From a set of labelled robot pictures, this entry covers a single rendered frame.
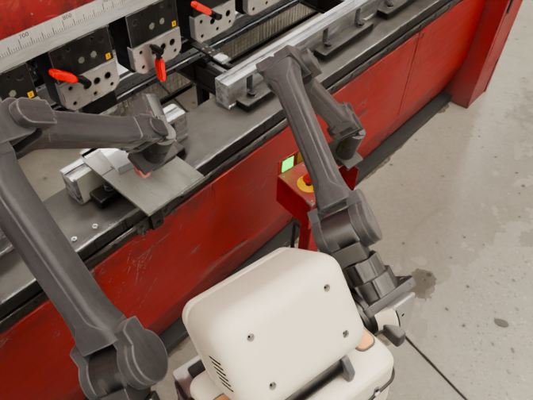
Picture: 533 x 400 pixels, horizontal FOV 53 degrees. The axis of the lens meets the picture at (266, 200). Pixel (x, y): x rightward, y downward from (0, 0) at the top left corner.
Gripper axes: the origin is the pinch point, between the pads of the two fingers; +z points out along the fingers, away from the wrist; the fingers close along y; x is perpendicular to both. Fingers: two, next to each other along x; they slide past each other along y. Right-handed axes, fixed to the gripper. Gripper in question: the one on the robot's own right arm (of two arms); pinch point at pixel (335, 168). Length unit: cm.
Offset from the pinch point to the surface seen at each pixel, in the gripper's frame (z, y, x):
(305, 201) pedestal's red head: 2.0, -3.0, 14.8
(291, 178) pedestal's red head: 3.8, 6.1, 12.4
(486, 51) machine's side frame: 50, 27, -159
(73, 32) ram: -47, 42, 59
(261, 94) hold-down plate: -1.8, 34.4, 3.3
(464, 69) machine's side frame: 67, 31, -158
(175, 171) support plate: -16, 17, 49
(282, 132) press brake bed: 10.3, 24.4, -1.0
